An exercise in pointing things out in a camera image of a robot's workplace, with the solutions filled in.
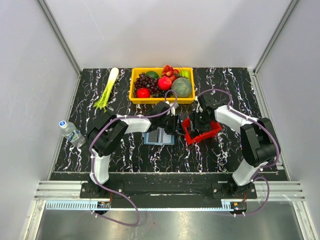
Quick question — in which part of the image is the red pomegranate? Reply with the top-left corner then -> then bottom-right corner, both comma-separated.
157,76 -> 172,91

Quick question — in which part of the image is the green netted melon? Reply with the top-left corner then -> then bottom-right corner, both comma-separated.
171,77 -> 192,98

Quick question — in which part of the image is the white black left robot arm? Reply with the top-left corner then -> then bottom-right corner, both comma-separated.
87,101 -> 178,198

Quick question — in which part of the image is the red plastic card tray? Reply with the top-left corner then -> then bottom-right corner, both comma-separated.
182,118 -> 222,145

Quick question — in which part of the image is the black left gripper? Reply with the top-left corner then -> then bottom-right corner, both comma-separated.
158,113 -> 186,136

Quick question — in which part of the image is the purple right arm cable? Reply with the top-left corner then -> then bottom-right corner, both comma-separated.
195,88 -> 280,218

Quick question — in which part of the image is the red tomato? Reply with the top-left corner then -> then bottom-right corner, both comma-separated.
136,87 -> 151,98

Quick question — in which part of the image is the blue leather card holder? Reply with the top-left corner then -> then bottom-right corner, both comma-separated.
142,128 -> 175,146

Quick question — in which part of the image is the black VIP card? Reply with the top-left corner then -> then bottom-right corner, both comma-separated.
147,130 -> 159,144

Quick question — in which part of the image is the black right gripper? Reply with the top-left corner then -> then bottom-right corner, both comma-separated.
188,110 -> 212,135

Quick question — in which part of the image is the dark purple grape bunch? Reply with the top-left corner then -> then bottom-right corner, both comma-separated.
133,72 -> 160,98

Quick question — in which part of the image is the red lychee cluster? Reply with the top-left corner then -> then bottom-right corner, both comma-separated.
161,65 -> 179,77

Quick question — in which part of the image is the dark blueberry cluster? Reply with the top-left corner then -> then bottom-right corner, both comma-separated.
152,90 -> 172,98

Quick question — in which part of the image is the green white celery stalk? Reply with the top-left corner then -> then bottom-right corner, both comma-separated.
93,67 -> 120,113

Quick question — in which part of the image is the yellow plastic fruit bin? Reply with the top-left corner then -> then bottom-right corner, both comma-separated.
128,67 -> 196,104

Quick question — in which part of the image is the clear plastic water bottle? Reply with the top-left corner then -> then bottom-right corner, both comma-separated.
59,120 -> 86,148

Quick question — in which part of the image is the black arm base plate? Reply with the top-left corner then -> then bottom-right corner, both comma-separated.
79,181 -> 258,200

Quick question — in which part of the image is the dark green avocado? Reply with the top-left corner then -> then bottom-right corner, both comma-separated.
145,71 -> 159,79

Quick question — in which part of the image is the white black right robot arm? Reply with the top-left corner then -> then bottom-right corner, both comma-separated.
182,91 -> 281,198

